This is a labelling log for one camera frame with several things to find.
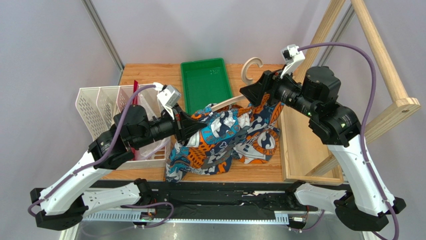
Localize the white file organizer rack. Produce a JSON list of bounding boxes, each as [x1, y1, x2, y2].
[[75, 85, 171, 170]]

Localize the wooden clothes hanger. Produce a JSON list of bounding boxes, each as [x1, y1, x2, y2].
[[209, 57, 264, 113]]

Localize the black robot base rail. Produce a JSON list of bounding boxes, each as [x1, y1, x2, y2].
[[134, 178, 317, 220]]

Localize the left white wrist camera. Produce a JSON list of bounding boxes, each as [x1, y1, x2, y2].
[[153, 82, 182, 120]]

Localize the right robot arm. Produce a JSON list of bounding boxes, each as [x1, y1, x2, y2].
[[240, 66, 406, 232]]

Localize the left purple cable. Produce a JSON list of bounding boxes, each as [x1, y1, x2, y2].
[[27, 83, 157, 218]]

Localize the green plastic tray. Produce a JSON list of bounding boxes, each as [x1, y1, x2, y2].
[[180, 58, 233, 114]]

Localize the red folder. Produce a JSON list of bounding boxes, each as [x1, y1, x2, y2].
[[131, 80, 139, 161]]

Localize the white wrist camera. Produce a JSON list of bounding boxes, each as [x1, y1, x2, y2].
[[153, 82, 182, 120], [280, 44, 305, 79]]

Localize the wooden clothes rack frame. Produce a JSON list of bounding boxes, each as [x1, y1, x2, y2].
[[277, 0, 422, 186]]

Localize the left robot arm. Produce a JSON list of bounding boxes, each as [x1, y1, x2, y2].
[[30, 105, 206, 231]]

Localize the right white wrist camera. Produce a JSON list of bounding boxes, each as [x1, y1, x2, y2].
[[280, 44, 305, 79]]

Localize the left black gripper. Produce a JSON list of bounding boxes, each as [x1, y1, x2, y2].
[[131, 102, 208, 150]]

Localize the colourful patterned shorts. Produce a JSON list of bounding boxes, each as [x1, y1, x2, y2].
[[164, 94, 285, 183]]

